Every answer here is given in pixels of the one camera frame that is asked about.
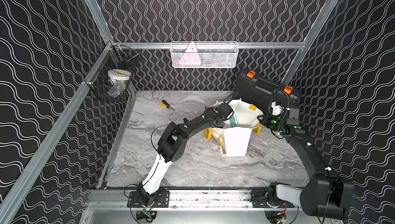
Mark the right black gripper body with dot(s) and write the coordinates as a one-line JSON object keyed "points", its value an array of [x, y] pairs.
{"points": [[273, 122]]}

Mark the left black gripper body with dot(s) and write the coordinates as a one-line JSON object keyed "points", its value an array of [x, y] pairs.
{"points": [[227, 111]]}

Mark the white pouch with yellow handles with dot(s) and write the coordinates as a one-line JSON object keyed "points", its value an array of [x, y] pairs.
{"points": [[234, 141]]}

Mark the teal utility knife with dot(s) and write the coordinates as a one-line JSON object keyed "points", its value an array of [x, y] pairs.
{"points": [[233, 121]]}

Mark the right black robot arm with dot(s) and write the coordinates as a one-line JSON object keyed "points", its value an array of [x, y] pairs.
{"points": [[327, 194]]}

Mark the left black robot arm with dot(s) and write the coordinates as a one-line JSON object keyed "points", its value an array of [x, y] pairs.
{"points": [[173, 143]]}

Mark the black tool case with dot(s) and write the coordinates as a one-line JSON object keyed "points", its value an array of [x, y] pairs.
{"points": [[253, 88]]}

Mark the yellow black screwdriver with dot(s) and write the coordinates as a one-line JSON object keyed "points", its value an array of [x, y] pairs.
{"points": [[165, 104]]}

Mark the pink triangle card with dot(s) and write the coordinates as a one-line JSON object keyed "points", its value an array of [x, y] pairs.
{"points": [[190, 57]]}

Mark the white wire wall basket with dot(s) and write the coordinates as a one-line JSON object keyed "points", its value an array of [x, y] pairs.
{"points": [[213, 54]]}

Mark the black wire corner basket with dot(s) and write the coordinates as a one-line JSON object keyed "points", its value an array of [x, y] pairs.
{"points": [[120, 57]]}

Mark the silver mounting rail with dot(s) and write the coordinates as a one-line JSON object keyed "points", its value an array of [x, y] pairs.
{"points": [[208, 199]]}

